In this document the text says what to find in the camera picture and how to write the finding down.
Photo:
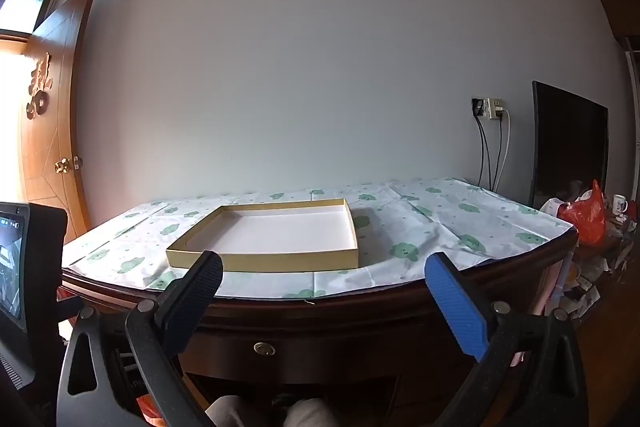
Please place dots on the window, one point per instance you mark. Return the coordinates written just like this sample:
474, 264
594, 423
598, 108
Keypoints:
25, 2

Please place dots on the gold door ornament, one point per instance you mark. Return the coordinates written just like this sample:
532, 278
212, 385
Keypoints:
39, 82

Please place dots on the person's beige trouser legs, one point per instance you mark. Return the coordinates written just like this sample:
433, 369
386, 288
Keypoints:
240, 414

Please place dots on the wall socket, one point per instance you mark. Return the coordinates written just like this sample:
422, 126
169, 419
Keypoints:
492, 108

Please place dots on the cloud print tablecloth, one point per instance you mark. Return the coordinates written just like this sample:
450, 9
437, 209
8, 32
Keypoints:
425, 227

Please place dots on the dark wooden drawer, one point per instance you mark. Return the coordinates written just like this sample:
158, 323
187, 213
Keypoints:
350, 352

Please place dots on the white plastic bag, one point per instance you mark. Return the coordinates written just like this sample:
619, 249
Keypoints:
550, 207

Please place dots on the white mug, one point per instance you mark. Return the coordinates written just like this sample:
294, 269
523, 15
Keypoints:
619, 205

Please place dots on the red plastic bag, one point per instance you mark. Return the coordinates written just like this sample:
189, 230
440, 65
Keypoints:
585, 217

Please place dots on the brown wooden cabinet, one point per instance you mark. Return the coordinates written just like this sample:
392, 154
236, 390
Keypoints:
622, 22

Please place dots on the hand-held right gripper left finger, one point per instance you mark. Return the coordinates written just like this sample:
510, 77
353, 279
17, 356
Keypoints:
195, 297

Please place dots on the wooden door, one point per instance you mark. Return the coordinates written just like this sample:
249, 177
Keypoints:
55, 132

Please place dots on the shallow cardboard box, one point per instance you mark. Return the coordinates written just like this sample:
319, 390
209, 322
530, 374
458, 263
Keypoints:
280, 232

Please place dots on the pile of paper clutter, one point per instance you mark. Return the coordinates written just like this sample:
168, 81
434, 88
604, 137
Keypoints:
585, 282

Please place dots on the black television screen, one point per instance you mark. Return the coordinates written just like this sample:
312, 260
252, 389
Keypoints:
570, 147

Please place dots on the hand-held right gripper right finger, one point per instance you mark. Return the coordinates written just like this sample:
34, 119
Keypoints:
455, 307

